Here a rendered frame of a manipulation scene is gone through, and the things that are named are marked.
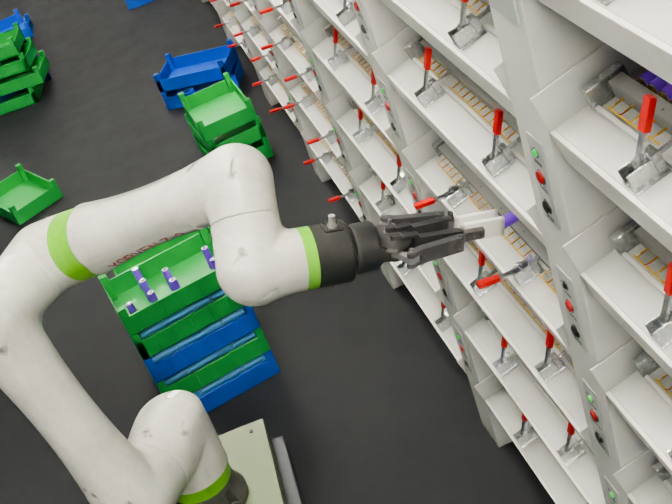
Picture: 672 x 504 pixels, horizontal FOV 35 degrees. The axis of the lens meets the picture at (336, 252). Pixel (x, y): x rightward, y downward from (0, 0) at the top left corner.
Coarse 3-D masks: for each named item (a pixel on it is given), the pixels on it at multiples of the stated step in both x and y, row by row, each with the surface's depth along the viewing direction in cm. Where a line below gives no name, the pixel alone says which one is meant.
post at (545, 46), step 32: (512, 32) 114; (544, 32) 111; (576, 32) 112; (512, 64) 119; (544, 64) 113; (512, 96) 124; (544, 128) 118; (576, 192) 122; (544, 224) 133; (576, 224) 124; (576, 288) 131; (608, 320) 133; (576, 352) 144; (608, 352) 136; (608, 416) 142; (640, 448) 146
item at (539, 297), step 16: (416, 144) 194; (432, 144) 194; (416, 160) 196; (432, 160) 196; (432, 176) 193; (448, 176) 190; (432, 192) 193; (448, 208) 184; (464, 208) 181; (480, 240) 173; (496, 240) 171; (512, 240) 169; (496, 256) 168; (512, 256) 166; (544, 272) 160; (528, 288) 160; (544, 288) 158; (528, 304) 159; (544, 304) 156; (544, 320) 153; (560, 320) 152; (560, 336) 145
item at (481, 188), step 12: (444, 144) 193; (444, 156) 193; (456, 156) 188; (456, 168) 187; (468, 168) 184; (468, 180) 182; (480, 180) 180; (480, 192) 178; (492, 192) 176; (492, 204) 174; (504, 204) 172; (516, 228) 167; (516, 240) 167; (528, 240) 163; (528, 252) 163; (540, 252) 160; (540, 276) 159; (552, 288) 156
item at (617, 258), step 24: (624, 216) 125; (576, 240) 125; (600, 240) 126; (624, 240) 125; (648, 240) 122; (576, 264) 127; (600, 264) 127; (624, 264) 125; (648, 264) 123; (600, 288) 124; (624, 288) 122; (648, 288) 120; (624, 312) 120; (648, 312) 118; (648, 336) 116
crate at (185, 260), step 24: (192, 240) 277; (144, 264) 274; (168, 264) 277; (192, 264) 276; (120, 288) 274; (168, 288) 270; (192, 288) 260; (216, 288) 263; (120, 312) 255; (144, 312) 257; (168, 312) 260
